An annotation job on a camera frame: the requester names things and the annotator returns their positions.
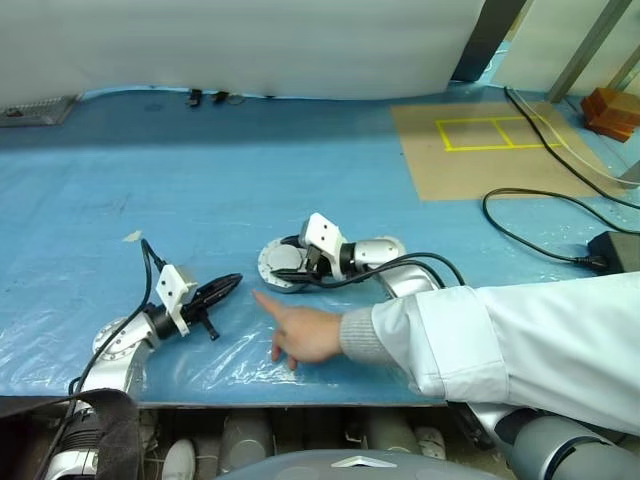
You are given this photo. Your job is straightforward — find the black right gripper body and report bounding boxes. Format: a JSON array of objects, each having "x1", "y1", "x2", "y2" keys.
[{"x1": 302, "y1": 243, "x2": 335, "y2": 282}]

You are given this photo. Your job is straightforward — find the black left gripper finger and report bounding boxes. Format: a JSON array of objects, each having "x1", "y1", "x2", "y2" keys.
[
  {"x1": 198, "y1": 272, "x2": 245, "y2": 301},
  {"x1": 191, "y1": 287, "x2": 237, "y2": 315}
]

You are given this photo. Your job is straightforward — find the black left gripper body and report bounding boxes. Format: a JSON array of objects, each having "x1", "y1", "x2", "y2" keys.
[{"x1": 181, "y1": 292, "x2": 222, "y2": 345}]

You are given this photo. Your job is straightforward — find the round silver motor housing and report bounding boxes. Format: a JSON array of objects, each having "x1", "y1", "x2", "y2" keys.
[{"x1": 256, "y1": 236, "x2": 314, "y2": 295}]

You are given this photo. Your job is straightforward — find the bare person hand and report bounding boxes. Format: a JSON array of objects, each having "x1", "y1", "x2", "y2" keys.
[{"x1": 253, "y1": 289, "x2": 352, "y2": 372}]

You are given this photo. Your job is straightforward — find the grey rounded leg cylinder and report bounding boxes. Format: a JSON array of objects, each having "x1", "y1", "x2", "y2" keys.
[
  {"x1": 218, "y1": 411, "x2": 275, "y2": 475},
  {"x1": 363, "y1": 411, "x2": 422, "y2": 455}
]

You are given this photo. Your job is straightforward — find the blue plastic table cover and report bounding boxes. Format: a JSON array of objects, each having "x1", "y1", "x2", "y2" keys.
[{"x1": 0, "y1": 79, "x2": 640, "y2": 409}]

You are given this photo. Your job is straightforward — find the white shoe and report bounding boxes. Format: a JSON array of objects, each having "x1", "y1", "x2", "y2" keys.
[
  {"x1": 412, "y1": 424, "x2": 447, "y2": 460},
  {"x1": 161, "y1": 437, "x2": 197, "y2": 480}
]

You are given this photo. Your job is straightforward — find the brown cardboard sheet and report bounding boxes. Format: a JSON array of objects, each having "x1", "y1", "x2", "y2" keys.
[{"x1": 390, "y1": 101, "x2": 614, "y2": 203}]

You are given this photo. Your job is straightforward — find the white foam backdrop sheet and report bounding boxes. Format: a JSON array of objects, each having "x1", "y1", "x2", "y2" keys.
[{"x1": 0, "y1": 0, "x2": 489, "y2": 101}]

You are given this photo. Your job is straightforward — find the grey robot torso top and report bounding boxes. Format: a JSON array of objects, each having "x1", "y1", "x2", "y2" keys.
[{"x1": 213, "y1": 448, "x2": 507, "y2": 480}]

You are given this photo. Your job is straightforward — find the grey metal tray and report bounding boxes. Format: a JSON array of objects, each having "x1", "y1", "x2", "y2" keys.
[{"x1": 0, "y1": 94, "x2": 82, "y2": 128}]

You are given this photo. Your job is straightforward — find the dark grey pillar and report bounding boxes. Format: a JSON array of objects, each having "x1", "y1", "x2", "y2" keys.
[{"x1": 450, "y1": 0, "x2": 529, "y2": 84}]

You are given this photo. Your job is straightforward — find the black power adapter brick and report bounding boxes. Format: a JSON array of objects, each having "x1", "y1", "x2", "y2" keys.
[{"x1": 586, "y1": 230, "x2": 640, "y2": 275}]

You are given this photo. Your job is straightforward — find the orange wooden block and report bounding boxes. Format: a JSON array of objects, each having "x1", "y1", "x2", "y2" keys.
[{"x1": 579, "y1": 86, "x2": 640, "y2": 144}]

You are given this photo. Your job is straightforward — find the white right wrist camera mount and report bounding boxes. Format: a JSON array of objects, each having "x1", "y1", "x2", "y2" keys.
[{"x1": 298, "y1": 212, "x2": 348, "y2": 282}]

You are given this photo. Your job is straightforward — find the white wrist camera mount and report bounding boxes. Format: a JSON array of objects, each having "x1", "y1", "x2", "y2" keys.
[
  {"x1": 154, "y1": 264, "x2": 199, "y2": 337},
  {"x1": 298, "y1": 212, "x2": 348, "y2": 282}
]

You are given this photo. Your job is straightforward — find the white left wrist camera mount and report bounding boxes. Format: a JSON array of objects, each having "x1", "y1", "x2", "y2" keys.
[{"x1": 154, "y1": 264, "x2": 199, "y2": 337}]

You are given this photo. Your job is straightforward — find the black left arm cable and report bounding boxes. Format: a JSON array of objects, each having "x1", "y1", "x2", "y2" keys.
[{"x1": 66, "y1": 238, "x2": 169, "y2": 402}]

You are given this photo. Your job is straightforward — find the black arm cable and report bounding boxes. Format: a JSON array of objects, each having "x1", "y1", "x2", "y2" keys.
[
  {"x1": 66, "y1": 238, "x2": 169, "y2": 402},
  {"x1": 311, "y1": 251, "x2": 467, "y2": 292}
]

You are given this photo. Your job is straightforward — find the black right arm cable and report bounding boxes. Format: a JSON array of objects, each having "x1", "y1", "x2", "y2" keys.
[{"x1": 311, "y1": 251, "x2": 467, "y2": 292}]

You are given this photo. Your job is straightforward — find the black power adapter cable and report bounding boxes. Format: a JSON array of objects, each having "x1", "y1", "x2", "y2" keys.
[{"x1": 481, "y1": 187, "x2": 640, "y2": 267}]

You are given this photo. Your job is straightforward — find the long thin black cable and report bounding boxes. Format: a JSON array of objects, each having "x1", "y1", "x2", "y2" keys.
[{"x1": 503, "y1": 86, "x2": 640, "y2": 212}]

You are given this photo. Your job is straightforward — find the aluminium frame post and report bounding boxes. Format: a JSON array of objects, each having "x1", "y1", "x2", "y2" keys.
[{"x1": 546, "y1": 0, "x2": 640, "y2": 104}]

